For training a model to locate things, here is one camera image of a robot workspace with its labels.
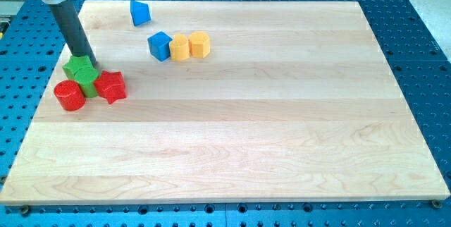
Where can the yellow cylinder block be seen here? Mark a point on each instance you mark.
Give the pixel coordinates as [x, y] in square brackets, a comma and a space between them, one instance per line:
[179, 48]

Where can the left board stop bolt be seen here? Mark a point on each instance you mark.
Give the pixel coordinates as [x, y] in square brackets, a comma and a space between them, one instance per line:
[24, 210]

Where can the blue cube block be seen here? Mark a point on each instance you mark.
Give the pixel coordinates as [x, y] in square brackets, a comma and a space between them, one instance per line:
[159, 45]

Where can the red cylinder block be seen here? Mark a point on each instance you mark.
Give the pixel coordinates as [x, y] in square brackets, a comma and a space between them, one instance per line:
[69, 95]

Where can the board stop bolt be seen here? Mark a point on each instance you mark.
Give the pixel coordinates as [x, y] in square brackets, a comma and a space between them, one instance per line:
[24, 210]
[436, 204]

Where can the green star block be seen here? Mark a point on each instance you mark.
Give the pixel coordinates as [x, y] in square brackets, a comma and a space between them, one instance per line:
[75, 64]

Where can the red star block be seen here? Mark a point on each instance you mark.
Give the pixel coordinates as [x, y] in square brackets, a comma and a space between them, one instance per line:
[111, 86]

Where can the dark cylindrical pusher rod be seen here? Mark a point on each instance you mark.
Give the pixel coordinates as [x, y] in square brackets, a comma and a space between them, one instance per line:
[71, 28]

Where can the light wooden board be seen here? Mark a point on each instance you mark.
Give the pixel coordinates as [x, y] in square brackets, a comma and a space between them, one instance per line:
[294, 103]

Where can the green cylinder block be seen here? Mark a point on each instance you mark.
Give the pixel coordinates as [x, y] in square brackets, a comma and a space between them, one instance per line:
[85, 78]

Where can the blue triangular prism block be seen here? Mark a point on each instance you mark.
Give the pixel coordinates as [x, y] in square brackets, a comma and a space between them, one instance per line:
[140, 13]

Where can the right board stop bolt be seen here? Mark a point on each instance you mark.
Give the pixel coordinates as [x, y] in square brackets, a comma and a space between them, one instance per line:
[436, 204]

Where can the yellow hexagonal block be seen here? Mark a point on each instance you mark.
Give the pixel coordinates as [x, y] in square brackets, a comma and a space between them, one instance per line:
[199, 43]

